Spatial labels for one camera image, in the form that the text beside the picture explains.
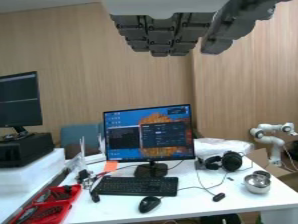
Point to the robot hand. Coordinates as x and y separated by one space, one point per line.
164 33

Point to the monitor with blue screen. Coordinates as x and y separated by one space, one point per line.
148 133

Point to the blue chair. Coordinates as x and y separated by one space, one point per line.
80 133

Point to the clear plastic bag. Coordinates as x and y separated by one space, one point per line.
220 146

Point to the small white jointed device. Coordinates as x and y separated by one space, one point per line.
268 131

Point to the dark monitor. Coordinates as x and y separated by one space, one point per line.
19 100

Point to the black headphones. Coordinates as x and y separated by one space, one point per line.
232 161

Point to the orange paper note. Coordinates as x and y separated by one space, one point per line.
111 166

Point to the black keyboard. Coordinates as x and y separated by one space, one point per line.
135 186

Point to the cardboard box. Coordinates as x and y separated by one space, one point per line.
267 168

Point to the black box device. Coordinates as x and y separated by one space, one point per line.
25 148

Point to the steel bowl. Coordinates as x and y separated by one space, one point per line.
257 183

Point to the black mouse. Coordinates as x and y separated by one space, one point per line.
150 204

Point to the white desk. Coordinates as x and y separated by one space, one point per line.
195 205

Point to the white foam block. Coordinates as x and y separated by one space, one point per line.
31 176

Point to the red tray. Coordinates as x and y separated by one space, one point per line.
42 213
61 194

